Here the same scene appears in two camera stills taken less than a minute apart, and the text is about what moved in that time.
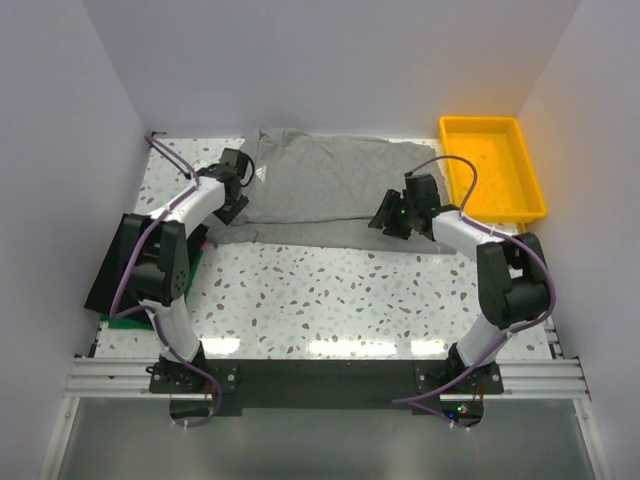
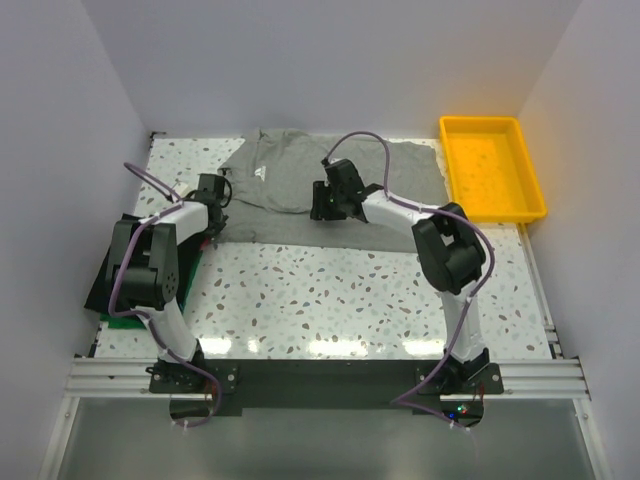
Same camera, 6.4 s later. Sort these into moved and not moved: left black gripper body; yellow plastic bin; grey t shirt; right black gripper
Moved: left black gripper body; right black gripper
Not moved: grey t shirt; yellow plastic bin
